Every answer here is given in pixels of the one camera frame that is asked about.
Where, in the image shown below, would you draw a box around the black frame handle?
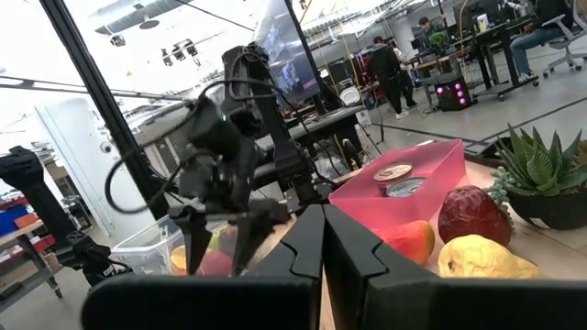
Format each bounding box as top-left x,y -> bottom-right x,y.
476,136 -> 513,160

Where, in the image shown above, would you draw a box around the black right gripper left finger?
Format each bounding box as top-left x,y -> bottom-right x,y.
245,203 -> 326,330

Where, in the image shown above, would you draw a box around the yellow orange starfruit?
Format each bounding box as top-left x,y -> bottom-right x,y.
169,244 -> 190,277

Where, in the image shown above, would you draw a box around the white office chair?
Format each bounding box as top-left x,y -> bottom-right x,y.
542,0 -> 587,80

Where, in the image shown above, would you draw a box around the red orange mango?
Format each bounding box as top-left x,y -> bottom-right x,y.
196,249 -> 236,278

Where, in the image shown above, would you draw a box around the red translucent plastic tray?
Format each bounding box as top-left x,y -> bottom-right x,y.
328,138 -> 468,230

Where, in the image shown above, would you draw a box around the dark red textured fruit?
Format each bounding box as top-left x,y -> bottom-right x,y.
437,184 -> 514,248

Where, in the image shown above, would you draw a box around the white door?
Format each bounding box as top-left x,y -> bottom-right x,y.
34,96 -> 160,242

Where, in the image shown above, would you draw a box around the black computer tower glowing fans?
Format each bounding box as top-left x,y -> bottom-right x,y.
433,75 -> 474,113

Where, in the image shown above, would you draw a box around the clear plastic container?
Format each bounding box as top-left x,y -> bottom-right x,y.
109,214 -> 258,278

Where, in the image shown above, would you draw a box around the red yellow mango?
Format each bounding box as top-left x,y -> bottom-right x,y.
370,219 -> 437,267

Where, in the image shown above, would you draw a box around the black long desk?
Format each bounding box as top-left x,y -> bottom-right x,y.
137,104 -> 368,184

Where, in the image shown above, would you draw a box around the large dark monitor screen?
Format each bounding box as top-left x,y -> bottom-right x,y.
253,0 -> 323,107

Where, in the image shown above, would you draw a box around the yellow apple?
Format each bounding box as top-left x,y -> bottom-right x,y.
437,234 -> 542,280

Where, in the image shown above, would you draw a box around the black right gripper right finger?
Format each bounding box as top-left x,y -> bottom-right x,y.
323,203 -> 442,330

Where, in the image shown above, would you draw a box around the gold-lidded tin can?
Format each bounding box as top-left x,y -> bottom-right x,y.
371,161 -> 414,196

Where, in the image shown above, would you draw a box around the dark maroon fruit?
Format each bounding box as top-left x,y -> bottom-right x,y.
219,223 -> 242,258

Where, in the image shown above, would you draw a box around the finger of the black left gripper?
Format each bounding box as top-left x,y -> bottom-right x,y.
230,210 -> 276,277
168,206 -> 215,277

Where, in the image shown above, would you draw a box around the black rig post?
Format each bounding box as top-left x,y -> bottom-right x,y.
39,0 -> 172,221

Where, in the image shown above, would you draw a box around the potted succulent plant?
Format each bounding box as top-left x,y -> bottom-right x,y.
484,122 -> 587,231

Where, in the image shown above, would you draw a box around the green apple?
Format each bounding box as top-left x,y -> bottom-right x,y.
206,227 -> 225,251

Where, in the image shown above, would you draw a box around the person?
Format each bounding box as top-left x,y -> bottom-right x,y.
508,0 -> 575,80
365,35 -> 419,121
416,16 -> 455,52

